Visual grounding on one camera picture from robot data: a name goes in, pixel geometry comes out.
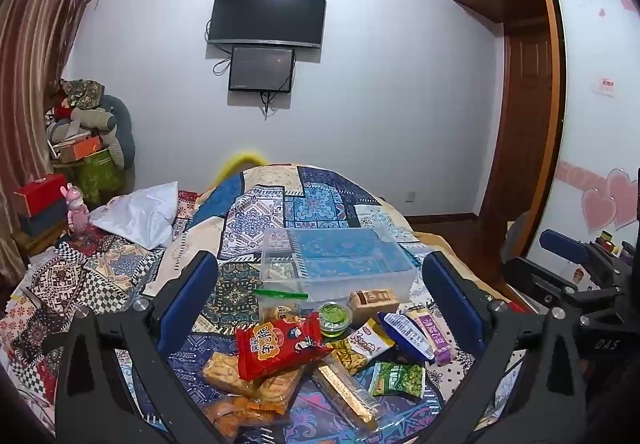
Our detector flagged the red gift box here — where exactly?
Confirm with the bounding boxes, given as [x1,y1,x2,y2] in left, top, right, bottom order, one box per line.
[13,174,68,219]

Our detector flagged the green jelly cup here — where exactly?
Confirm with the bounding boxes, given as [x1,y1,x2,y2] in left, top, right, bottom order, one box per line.
[318,302,353,338]

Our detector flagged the clear plastic storage container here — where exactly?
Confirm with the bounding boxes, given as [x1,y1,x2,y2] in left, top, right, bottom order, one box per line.
[259,226,418,303]

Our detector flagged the dark grey box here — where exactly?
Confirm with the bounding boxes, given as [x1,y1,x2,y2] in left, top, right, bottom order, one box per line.
[17,213,72,238]

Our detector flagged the small black wall monitor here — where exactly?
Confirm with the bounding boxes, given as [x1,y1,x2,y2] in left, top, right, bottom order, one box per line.
[228,45,296,93]

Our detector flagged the green gift bag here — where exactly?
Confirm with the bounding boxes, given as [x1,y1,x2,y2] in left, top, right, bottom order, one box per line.
[79,149,126,205]

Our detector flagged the orange snack packet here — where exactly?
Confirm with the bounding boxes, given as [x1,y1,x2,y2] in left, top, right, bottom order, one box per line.
[202,394,282,443]

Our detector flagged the yellow white snack packet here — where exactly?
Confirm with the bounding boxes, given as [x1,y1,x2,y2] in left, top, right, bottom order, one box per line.
[325,318,396,376]

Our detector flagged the pile of clothes and boxes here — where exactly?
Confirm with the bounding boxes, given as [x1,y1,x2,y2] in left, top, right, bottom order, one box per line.
[70,94,137,171]

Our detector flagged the wall mounted black television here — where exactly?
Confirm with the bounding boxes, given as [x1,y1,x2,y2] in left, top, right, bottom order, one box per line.
[208,0,327,49]

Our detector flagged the long clear cracker packet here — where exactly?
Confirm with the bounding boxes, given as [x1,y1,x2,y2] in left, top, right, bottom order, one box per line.
[311,356,386,433]

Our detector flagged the red snack packet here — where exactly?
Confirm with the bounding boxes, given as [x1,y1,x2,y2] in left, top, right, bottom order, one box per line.
[235,311,334,381]

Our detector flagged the white heart sticker sliding door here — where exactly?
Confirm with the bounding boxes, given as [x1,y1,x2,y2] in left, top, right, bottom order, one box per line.
[545,0,640,285]

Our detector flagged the orange cardboard box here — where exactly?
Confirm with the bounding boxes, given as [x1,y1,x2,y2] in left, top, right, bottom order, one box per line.
[56,136,104,164]

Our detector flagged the white pillow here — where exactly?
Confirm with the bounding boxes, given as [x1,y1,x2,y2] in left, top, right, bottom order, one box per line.
[90,181,179,250]

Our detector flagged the striped brown curtain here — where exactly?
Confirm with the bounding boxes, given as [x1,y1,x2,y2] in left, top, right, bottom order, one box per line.
[0,0,110,270]

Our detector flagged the pink rabbit doll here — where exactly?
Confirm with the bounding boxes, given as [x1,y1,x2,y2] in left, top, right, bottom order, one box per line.
[60,184,91,238]

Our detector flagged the blue snack packet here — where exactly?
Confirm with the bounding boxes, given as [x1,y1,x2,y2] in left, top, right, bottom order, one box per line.
[377,311,437,365]

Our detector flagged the yellow curved object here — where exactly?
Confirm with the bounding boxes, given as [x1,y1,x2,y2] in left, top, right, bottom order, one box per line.
[212,151,269,185]

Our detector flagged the brown wooden door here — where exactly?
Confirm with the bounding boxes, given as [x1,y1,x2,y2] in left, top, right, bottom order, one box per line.
[480,24,556,227]

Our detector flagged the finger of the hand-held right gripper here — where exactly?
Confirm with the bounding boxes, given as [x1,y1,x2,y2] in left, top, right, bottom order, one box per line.
[501,256,581,307]
[539,229,601,270]

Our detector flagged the patterned fabric bag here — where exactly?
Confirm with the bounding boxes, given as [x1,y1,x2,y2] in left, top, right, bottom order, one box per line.
[59,79,106,108]

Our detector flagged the square cracker packet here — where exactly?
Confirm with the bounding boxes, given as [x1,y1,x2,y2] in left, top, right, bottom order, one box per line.
[200,351,257,398]

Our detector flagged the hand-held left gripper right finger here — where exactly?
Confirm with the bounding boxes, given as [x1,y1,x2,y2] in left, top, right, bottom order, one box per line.
[422,250,594,444]

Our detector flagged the purple snack bar packet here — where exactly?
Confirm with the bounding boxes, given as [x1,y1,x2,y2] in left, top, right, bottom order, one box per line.
[405,306,454,366]

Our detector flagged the green pea snack packet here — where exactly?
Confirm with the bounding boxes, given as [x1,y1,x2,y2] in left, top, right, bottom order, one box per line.
[369,361,427,398]

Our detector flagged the brown printed bread packet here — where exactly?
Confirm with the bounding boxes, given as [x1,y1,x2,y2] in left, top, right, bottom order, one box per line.
[348,289,401,328]

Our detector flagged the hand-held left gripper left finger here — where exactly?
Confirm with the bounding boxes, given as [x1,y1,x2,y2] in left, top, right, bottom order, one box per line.
[52,250,226,444]

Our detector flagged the green trimmed chips packet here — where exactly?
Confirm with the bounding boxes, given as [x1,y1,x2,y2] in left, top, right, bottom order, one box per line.
[252,288,310,326]

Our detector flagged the round biscuit packet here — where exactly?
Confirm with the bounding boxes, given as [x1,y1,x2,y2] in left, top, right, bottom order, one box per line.
[256,366,306,417]

